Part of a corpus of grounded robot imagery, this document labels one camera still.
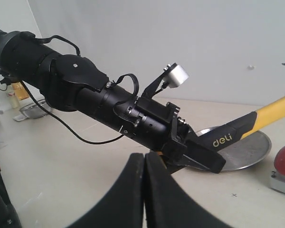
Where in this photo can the red dome push button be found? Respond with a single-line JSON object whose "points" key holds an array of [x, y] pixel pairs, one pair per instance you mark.
{"points": [[277, 177]]}

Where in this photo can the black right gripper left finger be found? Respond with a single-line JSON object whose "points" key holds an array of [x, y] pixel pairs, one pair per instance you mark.
{"points": [[122, 205]]}

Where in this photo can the small steel bowl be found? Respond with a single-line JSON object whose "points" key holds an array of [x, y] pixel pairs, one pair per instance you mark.
{"points": [[33, 111]]}

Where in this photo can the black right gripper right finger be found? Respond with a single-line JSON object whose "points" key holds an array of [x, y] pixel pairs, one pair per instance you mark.
{"points": [[167, 205]]}

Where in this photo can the orange liquid bottle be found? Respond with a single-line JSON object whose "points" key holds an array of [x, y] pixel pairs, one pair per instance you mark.
{"points": [[20, 91]]}

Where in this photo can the white plastic bottle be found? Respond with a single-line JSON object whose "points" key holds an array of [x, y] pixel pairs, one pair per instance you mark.
{"points": [[13, 99]]}

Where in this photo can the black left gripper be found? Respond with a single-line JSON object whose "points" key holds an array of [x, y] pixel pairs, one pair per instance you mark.
{"points": [[157, 127]]}

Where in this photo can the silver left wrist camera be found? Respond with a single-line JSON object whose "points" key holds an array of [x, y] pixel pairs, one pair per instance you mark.
{"points": [[174, 75]]}

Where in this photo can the round stainless steel plate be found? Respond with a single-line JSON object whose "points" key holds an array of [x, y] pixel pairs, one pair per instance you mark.
{"points": [[238, 154]]}

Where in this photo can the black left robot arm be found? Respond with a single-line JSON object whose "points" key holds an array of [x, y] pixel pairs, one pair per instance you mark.
{"points": [[73, 83]]}

